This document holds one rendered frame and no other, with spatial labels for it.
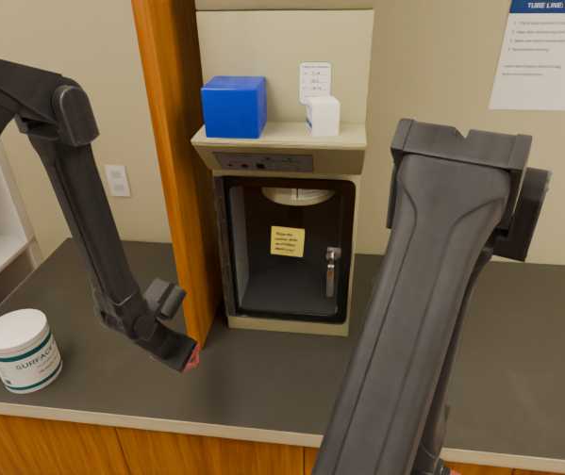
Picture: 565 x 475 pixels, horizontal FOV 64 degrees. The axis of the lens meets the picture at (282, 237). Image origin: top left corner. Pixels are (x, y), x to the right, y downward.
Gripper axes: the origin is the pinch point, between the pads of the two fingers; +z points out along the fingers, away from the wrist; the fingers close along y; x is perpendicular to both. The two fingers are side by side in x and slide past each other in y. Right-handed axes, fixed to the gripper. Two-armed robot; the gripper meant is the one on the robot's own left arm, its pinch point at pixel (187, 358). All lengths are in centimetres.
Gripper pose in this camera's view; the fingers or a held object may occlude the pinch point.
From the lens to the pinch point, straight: 104.2
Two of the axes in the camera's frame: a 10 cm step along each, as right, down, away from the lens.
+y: -8.6, -2.6, 4.4
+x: -4.3, 8.2, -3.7
